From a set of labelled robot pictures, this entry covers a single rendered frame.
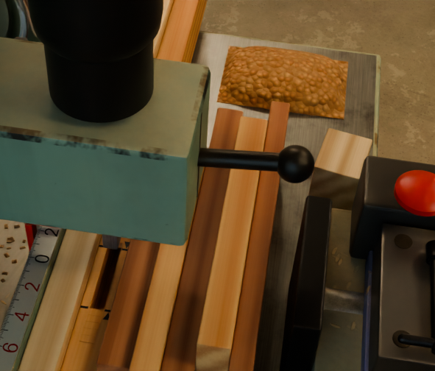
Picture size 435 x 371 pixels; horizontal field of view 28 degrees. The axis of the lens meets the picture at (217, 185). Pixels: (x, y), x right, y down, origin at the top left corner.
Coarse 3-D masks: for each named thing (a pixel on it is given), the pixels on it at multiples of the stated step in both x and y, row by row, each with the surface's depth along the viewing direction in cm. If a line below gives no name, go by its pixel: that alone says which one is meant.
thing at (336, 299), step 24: (312, 216) 48; (312, 240) 47; (312, 264) 46; (312, 288) 45; (288, 312) 51; (312, 312) 44; (360, 312) 48; (288, 336) 47; (312, 336) 44; (288, 360) 46; (312, 360) 46
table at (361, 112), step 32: (224, 64) 71; (352, 64) 72; (352, 96) 69; (288, 128) 67; (320, 128) 67; (352, 128) 67; (288, 192) 62; (288, 224) 60; (288, 256) 58; (288, 288) 57; (256, 352) 53
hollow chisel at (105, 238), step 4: (104, 236) 51; (108, 236) 51; (112, 236) 51; (116, 236) 51; (104, 240) 51; (108, 240) 51; (112, 240) 51; (116, 240) 51; (104, 244) 52; (108, 244) 52; (112, 244) 52; (116, 244) 52; (112, 248) 52; (116, 248) 52
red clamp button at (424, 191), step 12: (408, 180) 47; (420, 180) 47; (432, 180) 47; (396, 192) 46; (408, 192) 46; (420, 192) 46; (432, 192) 46; (408, 204) 46; (420, 204) 46; (432, 204) 46
